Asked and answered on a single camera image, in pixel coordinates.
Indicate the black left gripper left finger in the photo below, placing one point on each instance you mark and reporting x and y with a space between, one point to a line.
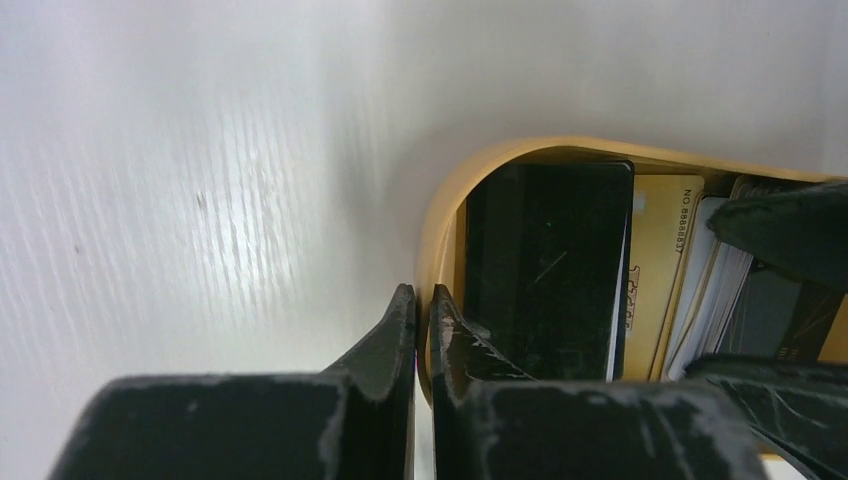
352 420

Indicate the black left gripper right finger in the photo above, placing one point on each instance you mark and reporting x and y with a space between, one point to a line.
492 421

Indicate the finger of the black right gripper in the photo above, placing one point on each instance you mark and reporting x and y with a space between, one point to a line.
797 409
803 231

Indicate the dark grey credit card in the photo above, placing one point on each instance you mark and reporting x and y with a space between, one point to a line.
781 316

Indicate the white credit card stack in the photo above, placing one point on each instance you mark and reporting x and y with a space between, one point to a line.
699 260

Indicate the gold credit card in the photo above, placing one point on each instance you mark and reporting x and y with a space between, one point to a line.
662 207

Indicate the yellow oval card tray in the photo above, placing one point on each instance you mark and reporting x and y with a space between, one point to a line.
442 255

